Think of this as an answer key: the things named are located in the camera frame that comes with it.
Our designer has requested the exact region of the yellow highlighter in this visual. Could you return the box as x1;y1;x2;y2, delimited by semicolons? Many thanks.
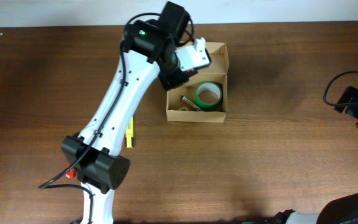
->
125;117;134;148

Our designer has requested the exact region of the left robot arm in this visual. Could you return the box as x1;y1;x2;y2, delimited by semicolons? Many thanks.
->
62;2;211;223

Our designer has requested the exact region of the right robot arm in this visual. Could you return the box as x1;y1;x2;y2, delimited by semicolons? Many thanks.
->
266;86;358;224

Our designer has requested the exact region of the cardboard box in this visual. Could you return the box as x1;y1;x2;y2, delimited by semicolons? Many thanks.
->
166;42;229;123

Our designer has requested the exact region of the green tape roll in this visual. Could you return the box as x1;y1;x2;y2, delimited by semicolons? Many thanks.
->
195;82;223;111

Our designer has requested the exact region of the orange utility knife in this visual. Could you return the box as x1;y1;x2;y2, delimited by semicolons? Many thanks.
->
65;168;76;179

